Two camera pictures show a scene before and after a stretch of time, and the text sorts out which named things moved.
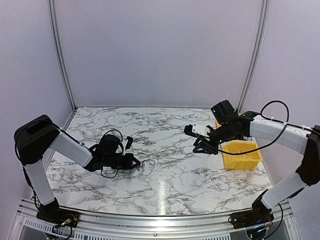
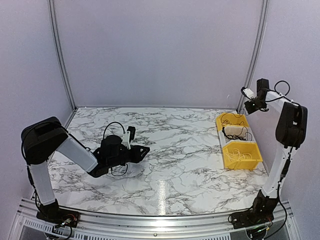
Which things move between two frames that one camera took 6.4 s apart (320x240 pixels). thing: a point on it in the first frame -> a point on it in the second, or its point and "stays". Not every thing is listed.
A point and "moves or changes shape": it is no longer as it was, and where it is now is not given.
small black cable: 149,160 moves or changes shape
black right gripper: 208,148 -> 249,110
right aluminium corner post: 255,54 stays
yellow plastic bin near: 245,161 stays
